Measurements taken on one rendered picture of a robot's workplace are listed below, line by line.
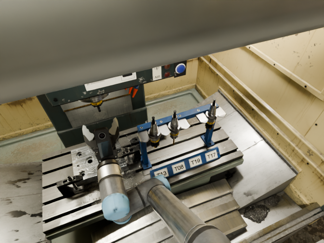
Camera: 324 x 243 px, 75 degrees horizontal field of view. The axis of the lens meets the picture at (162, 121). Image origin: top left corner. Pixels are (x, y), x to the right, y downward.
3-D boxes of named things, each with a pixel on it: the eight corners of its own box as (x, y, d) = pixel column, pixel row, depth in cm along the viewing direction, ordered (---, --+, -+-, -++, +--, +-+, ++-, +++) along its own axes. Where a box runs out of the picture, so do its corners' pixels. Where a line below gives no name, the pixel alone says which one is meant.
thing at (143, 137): (151, 141, 104) (151, 140, 104) (141, 144, 103) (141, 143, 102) (146, 130, 109) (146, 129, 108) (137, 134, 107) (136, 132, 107)
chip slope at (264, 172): (282, 191, 146) (299, 172, 127) (191, 233, 129) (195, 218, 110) (213, 110, 203) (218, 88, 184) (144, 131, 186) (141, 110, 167)
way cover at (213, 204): (249, 226, 131) (257, 217, 119) (104, 297, 109) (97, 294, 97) (222, 184, 150) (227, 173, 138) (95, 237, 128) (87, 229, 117)
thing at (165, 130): (171, 134, 107) (171, 133, 106) (162, 137, 106) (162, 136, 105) (166, 124, 111) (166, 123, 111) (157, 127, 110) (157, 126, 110)
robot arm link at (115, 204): (106, 225, 62) (100, 215, 55) (101, 190, 69) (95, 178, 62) (133, 216, 64) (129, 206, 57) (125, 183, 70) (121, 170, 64)
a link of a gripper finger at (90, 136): (80, 137, 82) (94, 151, 77) (75, 128, 77) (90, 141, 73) (87, 132, 83) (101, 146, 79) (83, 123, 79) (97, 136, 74)
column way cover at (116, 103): (134, 112, 163) (125, 49, 126) (71, 130, 152) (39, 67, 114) (133, 108, 166) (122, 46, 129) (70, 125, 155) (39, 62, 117)
